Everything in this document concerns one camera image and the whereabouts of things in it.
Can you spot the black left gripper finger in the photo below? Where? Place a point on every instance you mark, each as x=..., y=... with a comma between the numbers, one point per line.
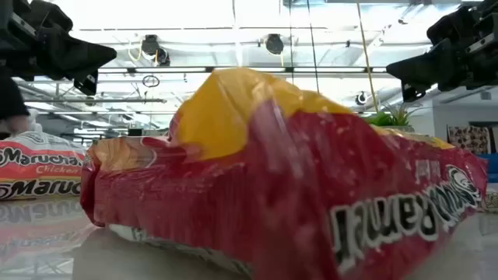
x=78, y=54
x=88, y=83

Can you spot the floral patterned cushion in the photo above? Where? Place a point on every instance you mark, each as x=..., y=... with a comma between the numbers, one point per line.
x=468, y=139

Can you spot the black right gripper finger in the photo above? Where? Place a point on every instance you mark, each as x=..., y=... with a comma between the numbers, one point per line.
x=428, y=66
x=413, y=92

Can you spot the green succulent in white pot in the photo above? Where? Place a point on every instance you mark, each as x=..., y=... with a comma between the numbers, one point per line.
x=383, y=118

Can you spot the orange chicken ramen pack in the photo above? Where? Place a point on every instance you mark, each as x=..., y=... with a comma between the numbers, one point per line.
x=39, y=171

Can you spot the person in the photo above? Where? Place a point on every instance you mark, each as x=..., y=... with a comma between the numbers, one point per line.
x=11, y=97

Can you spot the overhead metal crossbar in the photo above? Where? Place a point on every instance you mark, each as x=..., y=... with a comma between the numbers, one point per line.
x=175, y=70

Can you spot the red roast beef ramen pack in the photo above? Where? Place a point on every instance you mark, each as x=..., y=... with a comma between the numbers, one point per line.
x=272, y=194

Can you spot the black ceiling spotlight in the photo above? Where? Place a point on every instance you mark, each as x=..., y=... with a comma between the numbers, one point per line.
x=362, y=98
x=163, y=57
x=274, y=44
x=149, y=44

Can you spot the blue seat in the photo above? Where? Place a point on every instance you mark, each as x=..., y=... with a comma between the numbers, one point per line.
x=491, y=167

